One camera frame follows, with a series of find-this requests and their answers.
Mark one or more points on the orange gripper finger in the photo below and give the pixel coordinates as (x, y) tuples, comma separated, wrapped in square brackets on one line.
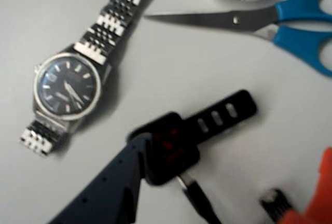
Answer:
[(319, 203)]

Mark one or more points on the black and silver cylinder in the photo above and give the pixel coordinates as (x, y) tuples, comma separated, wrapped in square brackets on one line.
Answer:
[(276, 206)]

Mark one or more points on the black bike light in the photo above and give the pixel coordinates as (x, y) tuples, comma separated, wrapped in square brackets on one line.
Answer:
[(176, 143)]

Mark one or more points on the silver wristwatch with dark dial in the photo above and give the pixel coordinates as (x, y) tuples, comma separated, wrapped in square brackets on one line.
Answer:
[(67, 86)]

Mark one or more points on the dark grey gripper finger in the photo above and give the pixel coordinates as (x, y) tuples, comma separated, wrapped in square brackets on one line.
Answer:
[(111, 185)]

